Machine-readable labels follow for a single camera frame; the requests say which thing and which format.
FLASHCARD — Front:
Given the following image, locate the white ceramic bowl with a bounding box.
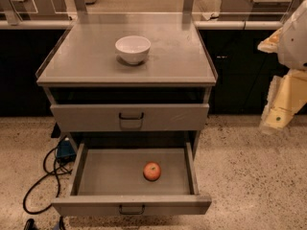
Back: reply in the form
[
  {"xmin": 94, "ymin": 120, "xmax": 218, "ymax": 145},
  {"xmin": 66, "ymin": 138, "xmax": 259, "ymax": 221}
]
[{"xmin": 115, "ymin": 35, "xmax": 151, "ymax": 65}]

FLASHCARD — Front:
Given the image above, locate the white horizontal rail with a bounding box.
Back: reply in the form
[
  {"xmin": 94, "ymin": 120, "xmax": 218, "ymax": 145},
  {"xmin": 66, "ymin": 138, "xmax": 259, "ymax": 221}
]
[{"xmin": 0, "ymin": 20, "xmax": 283, "ymax": 30}]

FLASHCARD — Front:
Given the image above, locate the open grey lower drawer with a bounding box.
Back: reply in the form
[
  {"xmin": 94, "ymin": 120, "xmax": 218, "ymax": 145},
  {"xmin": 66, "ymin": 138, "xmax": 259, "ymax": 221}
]
[{"xmin": 53, "ymin": 144, "xmax": 211, "ymax": 216}]

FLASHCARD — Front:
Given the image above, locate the closed grey upper drawer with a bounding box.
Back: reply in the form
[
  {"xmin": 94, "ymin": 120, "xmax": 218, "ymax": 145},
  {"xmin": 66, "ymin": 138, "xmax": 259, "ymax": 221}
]
[{"xmin": 51, "ymin": 104, "xmax": 209, "ymax": 132}]

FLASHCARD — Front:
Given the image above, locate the blue power box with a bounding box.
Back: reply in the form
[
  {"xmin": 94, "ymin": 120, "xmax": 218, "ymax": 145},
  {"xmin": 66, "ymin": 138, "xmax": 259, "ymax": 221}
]
[{"xmin": 56, "ymin": 138, "xmax": 76, "ymax": 160}]

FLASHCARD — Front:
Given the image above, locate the grey cabinet background left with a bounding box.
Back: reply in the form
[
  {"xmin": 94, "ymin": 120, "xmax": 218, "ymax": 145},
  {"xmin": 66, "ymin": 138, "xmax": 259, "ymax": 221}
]
[{"xmin": 0, "ymin": 0, "xmax": 69, "ymax": 24}]

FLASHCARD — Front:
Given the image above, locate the black power cable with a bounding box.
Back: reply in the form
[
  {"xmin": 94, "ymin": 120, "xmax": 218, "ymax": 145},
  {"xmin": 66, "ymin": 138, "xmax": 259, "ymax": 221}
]
[{"xmin": 22, "ymin": 146, "xmax": 73, "ymax": 216}]

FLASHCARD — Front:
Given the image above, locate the red apple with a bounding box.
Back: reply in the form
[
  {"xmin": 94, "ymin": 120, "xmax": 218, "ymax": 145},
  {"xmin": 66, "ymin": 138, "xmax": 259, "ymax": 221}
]
[{"xmin": 143, "ymin": 162, "xmax": 161, "ymax": 181}]

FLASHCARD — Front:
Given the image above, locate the grey metal drawer cabinet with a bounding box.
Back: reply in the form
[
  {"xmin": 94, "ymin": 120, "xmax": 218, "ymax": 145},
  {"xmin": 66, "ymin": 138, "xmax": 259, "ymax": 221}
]
[{"xmin": 35, "ymin": 12, "xmax": 219, "ymax": 218}]

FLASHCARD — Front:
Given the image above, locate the black wheel bottom left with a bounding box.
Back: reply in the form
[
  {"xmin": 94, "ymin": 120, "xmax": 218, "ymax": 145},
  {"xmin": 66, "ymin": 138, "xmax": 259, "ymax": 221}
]
[{"xmin": 23, "ymin": 218, "xmax": 38, "ymax": 230}]

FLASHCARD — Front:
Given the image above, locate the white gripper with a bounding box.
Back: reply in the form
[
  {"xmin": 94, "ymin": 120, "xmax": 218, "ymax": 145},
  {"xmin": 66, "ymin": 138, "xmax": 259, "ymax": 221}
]
[{"xmin": 257, "ymin": 1, "xmax": 307, "ymax": 134}]

